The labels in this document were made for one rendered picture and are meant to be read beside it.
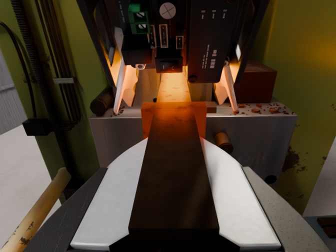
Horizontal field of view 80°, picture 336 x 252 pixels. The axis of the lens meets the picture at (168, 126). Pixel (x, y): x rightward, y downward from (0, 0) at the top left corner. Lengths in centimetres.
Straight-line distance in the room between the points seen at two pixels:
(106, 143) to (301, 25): 51
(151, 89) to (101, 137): 14
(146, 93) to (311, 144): 54
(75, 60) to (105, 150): 27
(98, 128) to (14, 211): 138
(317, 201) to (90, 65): 156
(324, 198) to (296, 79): 122
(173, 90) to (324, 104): 56
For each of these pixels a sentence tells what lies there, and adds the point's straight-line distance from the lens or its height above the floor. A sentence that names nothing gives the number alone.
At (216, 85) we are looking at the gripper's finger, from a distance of 20.
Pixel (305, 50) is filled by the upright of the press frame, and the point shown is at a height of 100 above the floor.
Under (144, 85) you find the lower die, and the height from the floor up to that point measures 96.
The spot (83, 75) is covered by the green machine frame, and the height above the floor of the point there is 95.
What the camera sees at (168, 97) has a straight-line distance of 18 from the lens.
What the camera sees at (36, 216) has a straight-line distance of 66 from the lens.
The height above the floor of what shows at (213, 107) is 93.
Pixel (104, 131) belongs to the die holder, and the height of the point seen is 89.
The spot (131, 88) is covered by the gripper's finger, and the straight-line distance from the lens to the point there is 21.
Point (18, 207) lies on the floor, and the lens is 174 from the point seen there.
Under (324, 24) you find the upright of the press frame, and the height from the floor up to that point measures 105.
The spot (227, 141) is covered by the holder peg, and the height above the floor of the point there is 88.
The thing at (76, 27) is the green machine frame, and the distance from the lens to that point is 58.
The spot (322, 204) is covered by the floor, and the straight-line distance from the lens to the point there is 170.
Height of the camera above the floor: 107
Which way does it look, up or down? 28 degrees down
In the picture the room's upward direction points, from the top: 2 degrees counter-clockwise
